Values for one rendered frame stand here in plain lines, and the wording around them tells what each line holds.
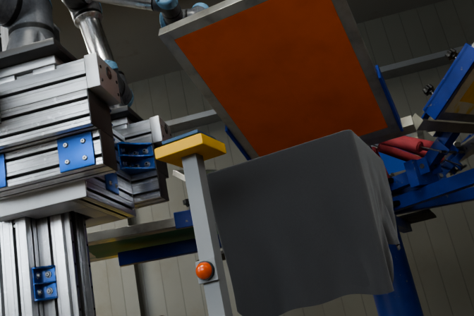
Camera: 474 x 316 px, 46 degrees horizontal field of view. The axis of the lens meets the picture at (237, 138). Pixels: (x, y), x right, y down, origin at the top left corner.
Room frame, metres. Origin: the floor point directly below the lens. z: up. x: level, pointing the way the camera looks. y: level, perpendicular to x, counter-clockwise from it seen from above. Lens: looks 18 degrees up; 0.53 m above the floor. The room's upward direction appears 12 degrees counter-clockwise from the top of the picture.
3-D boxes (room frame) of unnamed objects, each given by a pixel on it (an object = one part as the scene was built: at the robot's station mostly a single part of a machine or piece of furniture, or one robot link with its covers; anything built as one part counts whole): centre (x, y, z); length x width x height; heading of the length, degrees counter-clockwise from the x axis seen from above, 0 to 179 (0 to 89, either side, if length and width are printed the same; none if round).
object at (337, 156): (1.50, -0.09, 0.74); 0.45 x 0.03 x 0.43; 69
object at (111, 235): (2.62, 0.32, 1.05); 1.08 x 0.61 x 0.23; 99
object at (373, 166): (1.65, -0.37, 0.74); 0.46 x 0.04 x 0.42; 159
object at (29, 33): (1.30, 0.48, 1.31); 0.15 x 0.15 x 0.10
